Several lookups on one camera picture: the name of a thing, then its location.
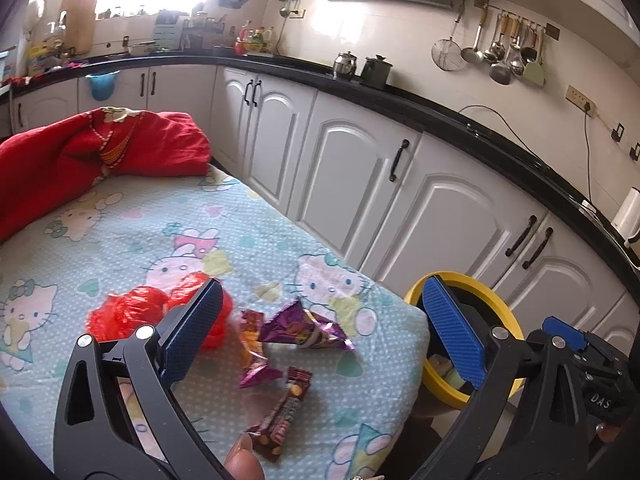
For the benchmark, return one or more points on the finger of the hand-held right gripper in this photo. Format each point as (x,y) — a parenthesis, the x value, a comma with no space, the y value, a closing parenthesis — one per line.
(565,330)
(597,366)

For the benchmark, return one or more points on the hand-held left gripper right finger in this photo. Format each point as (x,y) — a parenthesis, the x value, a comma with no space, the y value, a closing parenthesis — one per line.
(452,330)

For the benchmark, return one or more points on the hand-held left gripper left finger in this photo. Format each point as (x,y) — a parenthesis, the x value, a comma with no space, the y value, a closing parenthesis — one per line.
(192,330)

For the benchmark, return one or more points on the yellow trash bin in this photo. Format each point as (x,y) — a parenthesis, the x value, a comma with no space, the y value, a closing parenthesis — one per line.
(500,305)

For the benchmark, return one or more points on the person's right hand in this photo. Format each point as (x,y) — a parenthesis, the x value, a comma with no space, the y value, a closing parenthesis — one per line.
(603,430)

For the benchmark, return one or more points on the person's left hand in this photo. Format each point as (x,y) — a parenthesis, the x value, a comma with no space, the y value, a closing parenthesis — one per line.
(245,460)

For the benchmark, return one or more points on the small purple orange wrapper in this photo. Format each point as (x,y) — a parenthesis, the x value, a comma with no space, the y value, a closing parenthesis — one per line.
(252,345)

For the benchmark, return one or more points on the red plastic bag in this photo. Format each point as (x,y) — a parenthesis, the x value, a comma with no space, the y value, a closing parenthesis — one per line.
(125,310)

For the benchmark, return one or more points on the large purple snack wrapper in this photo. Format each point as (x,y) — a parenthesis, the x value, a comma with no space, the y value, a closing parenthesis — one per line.
(295,330)

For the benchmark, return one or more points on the cartoon cat printed bedsheet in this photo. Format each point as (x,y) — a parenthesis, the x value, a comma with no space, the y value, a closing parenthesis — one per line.
(125,240)

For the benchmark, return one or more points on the brown candy bar wrapper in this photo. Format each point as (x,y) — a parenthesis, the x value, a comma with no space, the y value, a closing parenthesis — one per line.
(280,420)

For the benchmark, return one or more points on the white electric kettle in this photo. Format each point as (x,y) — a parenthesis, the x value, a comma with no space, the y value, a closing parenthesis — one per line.
(627,220)

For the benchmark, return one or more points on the row of white base cabinets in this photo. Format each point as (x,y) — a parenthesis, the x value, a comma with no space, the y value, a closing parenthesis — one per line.
(350,170)

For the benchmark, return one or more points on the red blanket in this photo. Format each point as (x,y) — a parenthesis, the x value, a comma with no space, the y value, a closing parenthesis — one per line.
(50,170)

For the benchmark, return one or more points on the black kitchen countertop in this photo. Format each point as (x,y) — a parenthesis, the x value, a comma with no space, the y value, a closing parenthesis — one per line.
(450,110)

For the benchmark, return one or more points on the blue hanging bin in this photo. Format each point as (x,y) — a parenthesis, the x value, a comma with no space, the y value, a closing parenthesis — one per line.
(102,87)

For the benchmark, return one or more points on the dark lidded pot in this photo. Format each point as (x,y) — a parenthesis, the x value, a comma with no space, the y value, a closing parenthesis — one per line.
(376,72)

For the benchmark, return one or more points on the set of hanging metal utensils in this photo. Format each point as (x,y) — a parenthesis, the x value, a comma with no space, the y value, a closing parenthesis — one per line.
(500,60)

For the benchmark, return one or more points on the metal strainer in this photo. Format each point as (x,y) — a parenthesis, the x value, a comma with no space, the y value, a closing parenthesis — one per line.
(446,52)

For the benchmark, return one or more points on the metal teapot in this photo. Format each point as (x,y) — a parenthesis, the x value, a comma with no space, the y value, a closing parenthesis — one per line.
(345,66)

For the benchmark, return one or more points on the group of cooking oil bottles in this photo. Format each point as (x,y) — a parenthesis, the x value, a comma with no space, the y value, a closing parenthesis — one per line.
(255,40)

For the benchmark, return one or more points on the wooden cutting board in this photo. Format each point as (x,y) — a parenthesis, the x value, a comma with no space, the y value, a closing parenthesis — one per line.
(80,22)

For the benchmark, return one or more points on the black wall hook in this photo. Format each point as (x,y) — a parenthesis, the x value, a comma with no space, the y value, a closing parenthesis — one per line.
(618,131)
(635,151)

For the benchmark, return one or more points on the beige wall outlet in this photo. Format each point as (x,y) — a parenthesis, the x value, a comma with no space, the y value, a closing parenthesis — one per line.
(580,100)

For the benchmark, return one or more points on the wall utensil rail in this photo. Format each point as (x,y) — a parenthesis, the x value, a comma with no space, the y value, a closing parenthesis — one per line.
(552,31)

